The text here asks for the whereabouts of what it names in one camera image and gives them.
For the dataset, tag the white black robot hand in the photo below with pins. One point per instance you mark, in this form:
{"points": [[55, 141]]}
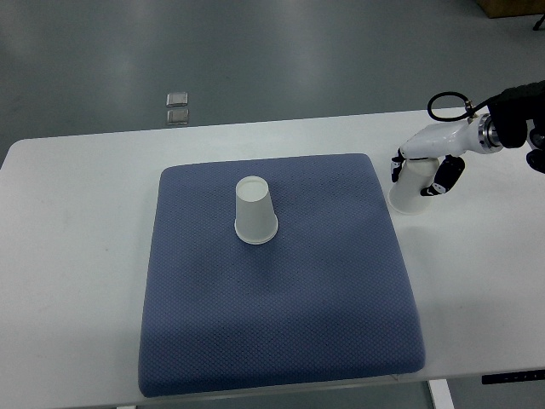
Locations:
{"points": [[448, 141]]}

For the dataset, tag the white paper cup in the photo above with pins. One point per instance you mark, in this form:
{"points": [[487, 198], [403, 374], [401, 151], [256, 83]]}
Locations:
{"points": [[255, 220], [405, 195]]}

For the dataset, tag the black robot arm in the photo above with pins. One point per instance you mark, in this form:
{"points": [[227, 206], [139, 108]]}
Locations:
{"points": [[518, 117]]}

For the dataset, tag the brown cardboard box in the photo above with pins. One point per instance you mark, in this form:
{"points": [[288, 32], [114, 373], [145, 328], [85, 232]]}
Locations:
{"points": [[511, 8]]}

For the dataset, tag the black tripod leg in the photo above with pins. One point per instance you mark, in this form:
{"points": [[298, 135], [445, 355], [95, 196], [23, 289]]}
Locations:
{"points": [[539, 23]]}

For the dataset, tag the blue grey cushion mat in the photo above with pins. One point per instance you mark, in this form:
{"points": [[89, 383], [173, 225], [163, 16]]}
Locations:
{"points": [[327, 298]]}

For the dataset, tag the white paper cup on cushion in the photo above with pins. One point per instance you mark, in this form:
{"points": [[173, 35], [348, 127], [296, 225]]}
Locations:
{"points": [[255, 220]]}

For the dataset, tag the black desk control panel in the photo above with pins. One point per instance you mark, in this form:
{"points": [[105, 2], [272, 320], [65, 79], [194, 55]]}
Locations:
{"points": [[513, 377]]}

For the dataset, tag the white table leg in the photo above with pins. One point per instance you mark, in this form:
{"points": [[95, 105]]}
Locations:
{"points": [[440, 394]]}

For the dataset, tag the lower metal floor plate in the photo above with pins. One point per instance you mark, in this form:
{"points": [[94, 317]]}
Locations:
{"points": [[177, 117]]}

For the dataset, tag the metal floor plate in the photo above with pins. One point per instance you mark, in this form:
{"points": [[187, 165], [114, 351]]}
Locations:
{"points": [[177, 117], [177, 99]]}

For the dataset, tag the upper metal floor plate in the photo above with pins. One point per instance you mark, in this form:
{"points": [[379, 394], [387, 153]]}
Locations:
{"points": [[177, 99]]}

